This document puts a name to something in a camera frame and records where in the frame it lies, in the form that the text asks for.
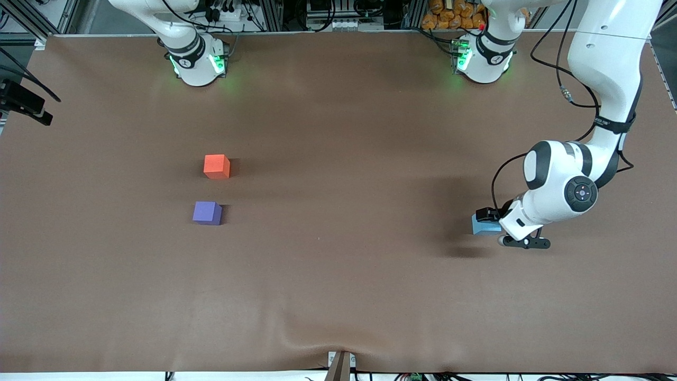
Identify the light blue cube block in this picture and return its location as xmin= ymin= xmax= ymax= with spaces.
xmin=472 ymin=216 xmax=503 ymax=235

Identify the white power strip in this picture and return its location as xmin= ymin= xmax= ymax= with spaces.
xmin=308 ymin=19 xmax=372 ymax=32

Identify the black cable bundle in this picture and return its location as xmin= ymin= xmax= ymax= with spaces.
xmin=439 ymin=373 xmax=677 ymax=381

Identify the orange bagged items pile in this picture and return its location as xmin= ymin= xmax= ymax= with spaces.
xmin=422 ymin=0 xmax=487 ymax=30

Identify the power strip with black plugs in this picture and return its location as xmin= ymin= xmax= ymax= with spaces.
xmin=204 ymin=0 xmax=249 ymax=23

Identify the purple cube block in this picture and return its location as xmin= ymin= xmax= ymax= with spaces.
xmin=193 ymin=201 xmax=223 ymax=226

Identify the aluminium frame post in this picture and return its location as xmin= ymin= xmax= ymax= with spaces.
xmin=258 ymin=0 xmax=283 ymax=32

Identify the metal clamp bracket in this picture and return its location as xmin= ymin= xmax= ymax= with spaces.
xmin=327 ymin=351 xmax=357 ymax=381

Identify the brown table cover mat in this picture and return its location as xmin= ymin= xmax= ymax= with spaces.
xmin=0 ymin=29 xmax=677 ymax=374

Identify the orange cube block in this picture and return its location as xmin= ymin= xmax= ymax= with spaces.
xmin=204 ymin=154 xmax=232 ymax=180

